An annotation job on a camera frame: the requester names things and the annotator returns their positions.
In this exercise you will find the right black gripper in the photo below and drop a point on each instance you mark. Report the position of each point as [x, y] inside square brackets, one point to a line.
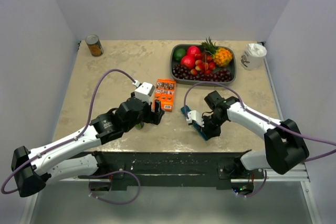
[209, 132]

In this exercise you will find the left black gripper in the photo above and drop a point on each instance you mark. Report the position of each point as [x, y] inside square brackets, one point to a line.
[154, 117]

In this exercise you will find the green pill bottle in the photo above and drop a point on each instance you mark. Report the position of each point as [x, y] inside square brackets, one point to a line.
[139, 126]

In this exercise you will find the teal weekly pill organizer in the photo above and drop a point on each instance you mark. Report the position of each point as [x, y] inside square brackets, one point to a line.
[197, 128]

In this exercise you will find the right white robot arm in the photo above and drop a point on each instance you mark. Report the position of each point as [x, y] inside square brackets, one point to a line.
[284, 147]

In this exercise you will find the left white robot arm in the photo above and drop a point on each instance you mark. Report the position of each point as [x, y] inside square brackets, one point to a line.
[35, 168]

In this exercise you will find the orange cardboard box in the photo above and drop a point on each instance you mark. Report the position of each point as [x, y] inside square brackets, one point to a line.
[165, 93]

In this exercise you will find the grey fruit tray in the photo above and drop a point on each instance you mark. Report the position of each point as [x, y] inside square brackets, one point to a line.
[232, 67]

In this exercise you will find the dark grape bunch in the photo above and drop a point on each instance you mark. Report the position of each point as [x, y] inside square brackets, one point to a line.
[183, 73]

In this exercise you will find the red apple lower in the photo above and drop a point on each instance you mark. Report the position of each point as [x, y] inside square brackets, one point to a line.
[188, 61]

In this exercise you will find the red apple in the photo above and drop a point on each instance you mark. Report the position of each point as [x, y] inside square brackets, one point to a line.
[188, 61]
[194, 51]

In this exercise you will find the red cherry cluster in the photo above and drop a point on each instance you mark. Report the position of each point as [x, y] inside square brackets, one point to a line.
[203, 64]

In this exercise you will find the green lime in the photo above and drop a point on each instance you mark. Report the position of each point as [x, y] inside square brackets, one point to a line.
[179, 54]

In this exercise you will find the small pineapple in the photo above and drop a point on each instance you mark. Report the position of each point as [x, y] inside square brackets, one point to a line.
[220, 55]

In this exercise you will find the red apple upper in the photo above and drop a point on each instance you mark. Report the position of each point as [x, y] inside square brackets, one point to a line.
[194, 51]

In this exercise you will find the tin can yellow label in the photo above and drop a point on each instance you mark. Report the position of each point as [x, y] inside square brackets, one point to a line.
[94, 45]

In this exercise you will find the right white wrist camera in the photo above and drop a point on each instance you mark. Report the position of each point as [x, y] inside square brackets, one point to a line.
[193, 117]

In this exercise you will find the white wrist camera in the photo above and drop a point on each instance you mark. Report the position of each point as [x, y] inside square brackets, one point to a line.
[143, 91]
[193, 117]

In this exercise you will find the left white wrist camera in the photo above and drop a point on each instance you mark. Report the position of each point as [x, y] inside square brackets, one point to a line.
[143, 91]

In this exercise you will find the aluminium rail frame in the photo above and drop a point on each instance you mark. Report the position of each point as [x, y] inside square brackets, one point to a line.
[298, 174]

